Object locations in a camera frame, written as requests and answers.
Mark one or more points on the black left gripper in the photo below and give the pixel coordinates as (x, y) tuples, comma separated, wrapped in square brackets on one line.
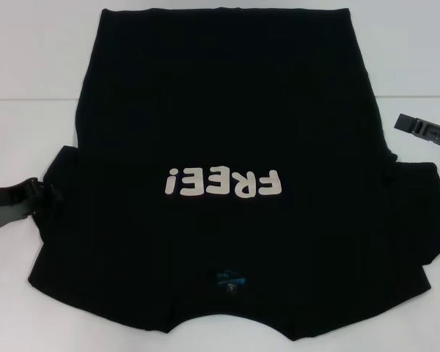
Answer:
[(11, 205)]

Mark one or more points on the black shirt with FREE print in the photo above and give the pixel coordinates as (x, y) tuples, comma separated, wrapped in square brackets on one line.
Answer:
[(220, 110)]

